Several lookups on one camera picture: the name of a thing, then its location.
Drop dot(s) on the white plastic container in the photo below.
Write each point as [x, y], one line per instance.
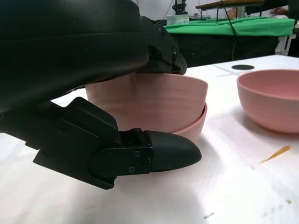
[177, 19]

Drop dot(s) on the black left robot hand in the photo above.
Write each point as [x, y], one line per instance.
[58, 46]

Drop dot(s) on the green cloth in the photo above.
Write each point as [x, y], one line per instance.
[222, 26]

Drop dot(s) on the thin orange scrap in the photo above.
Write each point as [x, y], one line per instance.
[275, 154]

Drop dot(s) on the pink bowl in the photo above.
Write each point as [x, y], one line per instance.
[151, 100]
[268, 100]
[196, 128]

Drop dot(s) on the green covered table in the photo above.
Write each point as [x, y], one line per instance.
[210, 49]

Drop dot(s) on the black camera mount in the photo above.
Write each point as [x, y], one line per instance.
[180, 5]

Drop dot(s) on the black round table grommet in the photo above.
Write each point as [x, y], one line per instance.
[243, 67]

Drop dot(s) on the brown wooden tabletop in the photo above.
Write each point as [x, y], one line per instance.
[229, 2]

